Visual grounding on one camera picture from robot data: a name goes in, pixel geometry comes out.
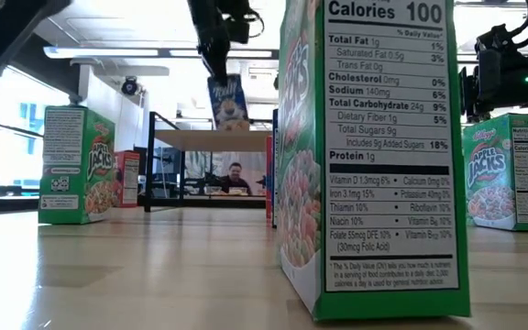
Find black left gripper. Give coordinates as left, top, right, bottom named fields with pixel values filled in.
left=186, top=0, right=230, bottom=88

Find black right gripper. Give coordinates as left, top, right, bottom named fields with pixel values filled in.
left=458, top=48, right=528, bottom=123

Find blue Frosted Flakes cereal box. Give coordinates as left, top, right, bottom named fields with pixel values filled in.
left=206, top=73, right=251, bottom=133
left=271, top=108, right=280, bottom=229

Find green Apple Jacks cereal box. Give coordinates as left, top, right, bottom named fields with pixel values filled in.
left=461, top=113, right=528, bottom=233
left=276, top=0, right=472, bottom=322
left=38, top=104, right=116, bottom=226

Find wooden shelf black metal legs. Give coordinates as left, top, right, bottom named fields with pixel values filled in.
left=143, top=111, right=278, bottom=213

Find ceiling light strip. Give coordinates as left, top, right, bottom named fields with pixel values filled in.
left=42, top=45, right=280, bottom=61

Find person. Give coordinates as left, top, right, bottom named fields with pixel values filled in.
left=220, top=161, right=252, bottom=196

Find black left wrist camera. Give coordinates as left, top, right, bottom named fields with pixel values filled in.
left=222, top=0, right=252, bottom=45

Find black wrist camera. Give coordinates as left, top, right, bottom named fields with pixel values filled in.
left=222, top=0, right=252, bottom=45
left=474, top=25, right=522, bottom=59

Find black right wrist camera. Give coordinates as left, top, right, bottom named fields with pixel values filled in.
left=474, top=25, right=522, bottom=59

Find black dome security camera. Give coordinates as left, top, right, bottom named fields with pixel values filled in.
left=120, top=76, right=139, bottom=97

